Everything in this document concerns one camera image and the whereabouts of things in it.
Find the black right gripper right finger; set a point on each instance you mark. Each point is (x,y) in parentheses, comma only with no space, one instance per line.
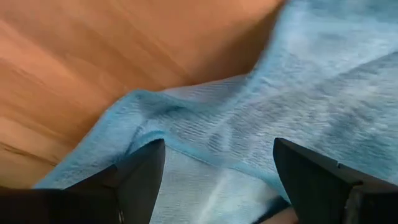
(317,186)

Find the blue microfiber towel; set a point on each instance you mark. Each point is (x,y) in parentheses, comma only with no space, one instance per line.
(248,124)

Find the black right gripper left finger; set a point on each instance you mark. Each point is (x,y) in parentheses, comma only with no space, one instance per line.
(136,180)

